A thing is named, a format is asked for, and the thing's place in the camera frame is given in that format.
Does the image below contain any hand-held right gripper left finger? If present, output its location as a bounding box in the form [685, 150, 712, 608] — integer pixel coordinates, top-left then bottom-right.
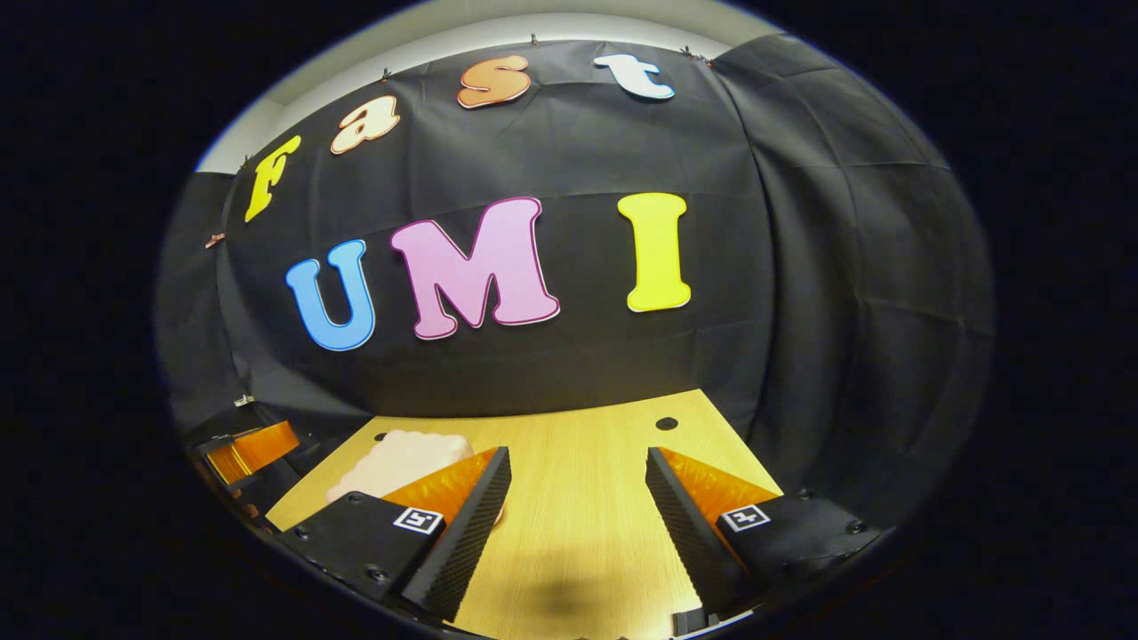
[280, 446, 514, 623]

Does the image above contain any black backdrop cloth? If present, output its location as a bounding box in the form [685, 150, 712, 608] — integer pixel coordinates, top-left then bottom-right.
[156, 34, 995, 525]

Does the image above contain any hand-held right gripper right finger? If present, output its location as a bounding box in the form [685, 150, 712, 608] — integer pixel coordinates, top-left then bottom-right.
[645, 446, 893, 614]

